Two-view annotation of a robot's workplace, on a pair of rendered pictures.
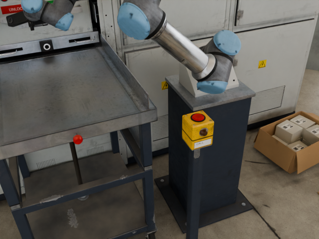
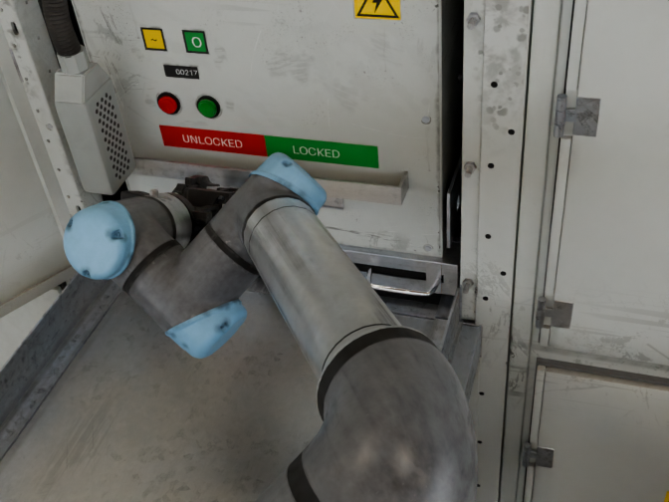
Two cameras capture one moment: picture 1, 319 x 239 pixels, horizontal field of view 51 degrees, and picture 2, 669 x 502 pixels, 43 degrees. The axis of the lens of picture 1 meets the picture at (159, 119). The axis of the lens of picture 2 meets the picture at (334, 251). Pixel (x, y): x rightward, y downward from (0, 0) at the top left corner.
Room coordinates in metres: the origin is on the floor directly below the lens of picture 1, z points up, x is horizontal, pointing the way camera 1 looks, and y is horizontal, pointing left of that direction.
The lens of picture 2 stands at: (0.97, -0.17, 1.71)
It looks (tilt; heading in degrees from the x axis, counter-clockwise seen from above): 40 degrees down; 43
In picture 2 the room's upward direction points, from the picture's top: 6 degrees counter-clockwise
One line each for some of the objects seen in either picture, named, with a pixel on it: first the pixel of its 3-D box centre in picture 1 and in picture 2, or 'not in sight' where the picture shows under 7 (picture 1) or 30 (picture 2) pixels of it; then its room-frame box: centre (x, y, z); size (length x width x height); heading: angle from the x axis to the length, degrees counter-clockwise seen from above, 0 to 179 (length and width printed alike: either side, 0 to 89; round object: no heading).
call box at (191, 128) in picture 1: (197, 130); not in sight; (0.92, -0.13, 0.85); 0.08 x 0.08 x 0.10; 22
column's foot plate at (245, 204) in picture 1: (201, 192); not in sight; (1.43, -0.24, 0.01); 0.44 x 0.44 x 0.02; 21
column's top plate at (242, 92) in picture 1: (208, 86); not in sight; (1.43, -0.24, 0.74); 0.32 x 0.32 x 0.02; 21
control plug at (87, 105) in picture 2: not in sight; (96, 125); (1.49, 0.73, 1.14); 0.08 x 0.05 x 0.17; 22
